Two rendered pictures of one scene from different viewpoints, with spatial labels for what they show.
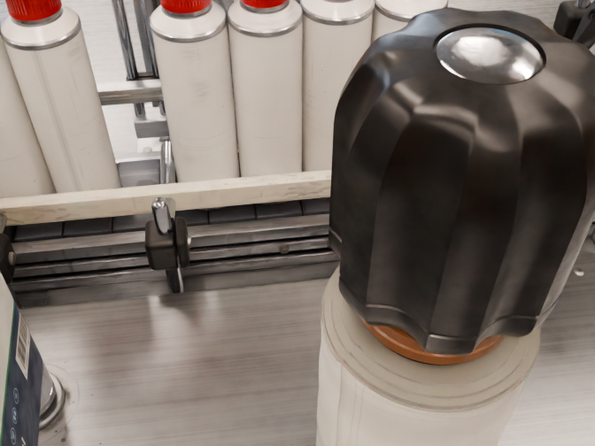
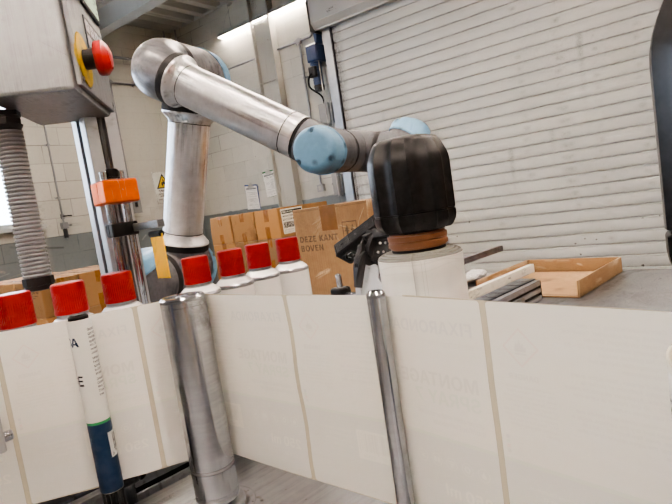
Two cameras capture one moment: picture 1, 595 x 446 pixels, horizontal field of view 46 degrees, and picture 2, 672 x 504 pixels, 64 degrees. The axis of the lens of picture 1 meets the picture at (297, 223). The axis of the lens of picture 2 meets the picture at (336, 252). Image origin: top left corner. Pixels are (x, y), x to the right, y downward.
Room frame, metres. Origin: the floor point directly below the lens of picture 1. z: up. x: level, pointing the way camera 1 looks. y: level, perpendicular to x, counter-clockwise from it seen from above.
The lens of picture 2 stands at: (-0.21, 0.34, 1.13)
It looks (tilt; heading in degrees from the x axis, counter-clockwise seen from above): 5 degrees down; 323
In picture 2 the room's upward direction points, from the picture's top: 9 degrees counter-clockwise
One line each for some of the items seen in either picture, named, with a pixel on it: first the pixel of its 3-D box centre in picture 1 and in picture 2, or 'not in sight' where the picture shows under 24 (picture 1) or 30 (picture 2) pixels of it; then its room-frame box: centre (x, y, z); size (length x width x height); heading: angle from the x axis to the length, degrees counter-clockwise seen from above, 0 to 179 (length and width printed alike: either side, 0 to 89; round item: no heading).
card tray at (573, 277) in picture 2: not in sight; (549, 276); (0.55, -0.93, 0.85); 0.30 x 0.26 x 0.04; 97
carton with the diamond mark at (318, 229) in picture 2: not in sight; (371, 250); (0.84, -0.59, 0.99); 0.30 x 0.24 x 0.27; 101
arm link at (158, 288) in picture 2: not in sight; (138, 283); (0.89, 0.00, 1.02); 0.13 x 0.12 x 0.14; 119
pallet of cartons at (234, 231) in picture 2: not in sight; (290, 266); (4.15, -2.42, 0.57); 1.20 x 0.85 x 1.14; 108
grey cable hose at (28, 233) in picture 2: not in sight; (22, 202); (0.51, 0.23, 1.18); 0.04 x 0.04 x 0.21
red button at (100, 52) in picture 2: not in sight; (97, 58); (0.43, 0.14, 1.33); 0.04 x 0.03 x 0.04; 152
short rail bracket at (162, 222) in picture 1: (172, 257); not in sight; (0.34, 0.09, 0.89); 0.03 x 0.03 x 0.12; 7
